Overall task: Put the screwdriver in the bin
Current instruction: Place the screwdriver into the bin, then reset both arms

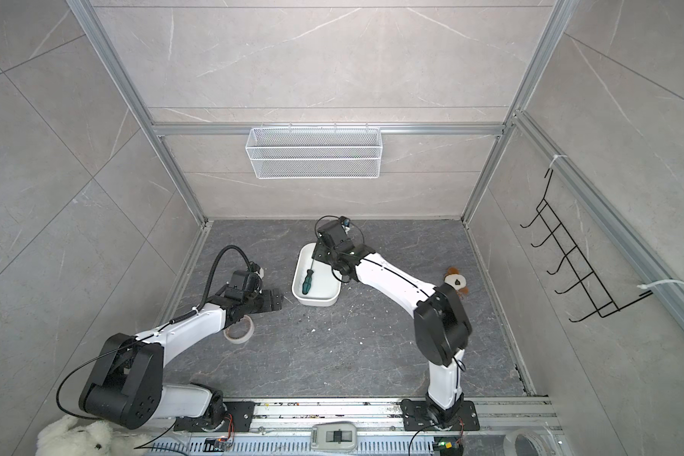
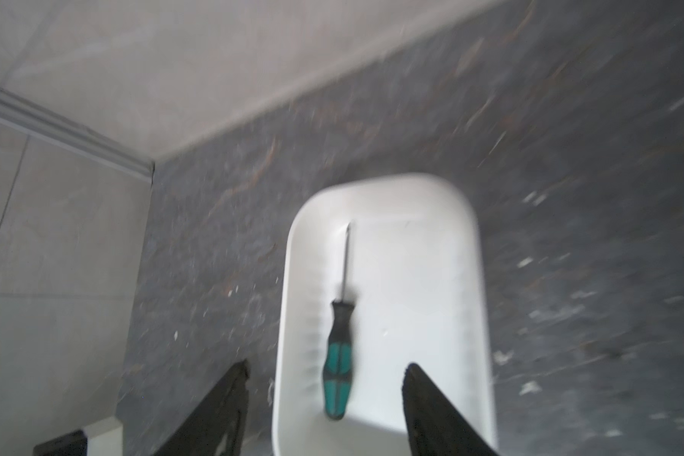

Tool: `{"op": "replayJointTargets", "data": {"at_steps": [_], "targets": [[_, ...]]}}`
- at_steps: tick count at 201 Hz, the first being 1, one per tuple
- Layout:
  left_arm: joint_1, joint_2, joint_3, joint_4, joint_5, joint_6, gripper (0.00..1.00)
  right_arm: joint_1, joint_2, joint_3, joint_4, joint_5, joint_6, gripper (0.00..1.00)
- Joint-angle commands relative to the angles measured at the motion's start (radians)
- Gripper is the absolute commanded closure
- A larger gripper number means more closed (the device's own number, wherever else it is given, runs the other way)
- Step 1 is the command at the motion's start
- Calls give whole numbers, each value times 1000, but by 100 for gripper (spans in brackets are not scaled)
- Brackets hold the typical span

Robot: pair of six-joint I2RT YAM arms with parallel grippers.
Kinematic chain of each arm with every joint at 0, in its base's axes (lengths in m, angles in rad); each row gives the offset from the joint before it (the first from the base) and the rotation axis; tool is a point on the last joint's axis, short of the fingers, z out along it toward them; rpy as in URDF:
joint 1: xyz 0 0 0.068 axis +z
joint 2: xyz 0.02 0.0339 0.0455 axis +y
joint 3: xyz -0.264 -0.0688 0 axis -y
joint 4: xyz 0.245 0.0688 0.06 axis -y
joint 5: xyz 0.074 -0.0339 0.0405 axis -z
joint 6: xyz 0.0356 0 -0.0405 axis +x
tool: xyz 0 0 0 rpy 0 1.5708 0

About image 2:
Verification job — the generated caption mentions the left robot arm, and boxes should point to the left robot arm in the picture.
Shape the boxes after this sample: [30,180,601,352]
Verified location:
[32,417,124,456]

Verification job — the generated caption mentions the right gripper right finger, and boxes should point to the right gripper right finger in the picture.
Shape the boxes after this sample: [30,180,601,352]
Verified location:
[402,363,498,456]

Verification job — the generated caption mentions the white plastic bin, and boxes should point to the white plastic bin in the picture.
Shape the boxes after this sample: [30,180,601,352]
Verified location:
[272,174,498,455]

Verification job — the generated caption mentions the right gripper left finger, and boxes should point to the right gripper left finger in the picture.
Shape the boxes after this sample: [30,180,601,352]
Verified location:
[155,360,250,455]

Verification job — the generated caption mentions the green black screwdriver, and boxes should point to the green black screwdriver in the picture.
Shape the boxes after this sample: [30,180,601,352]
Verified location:
[322,222,355,421]

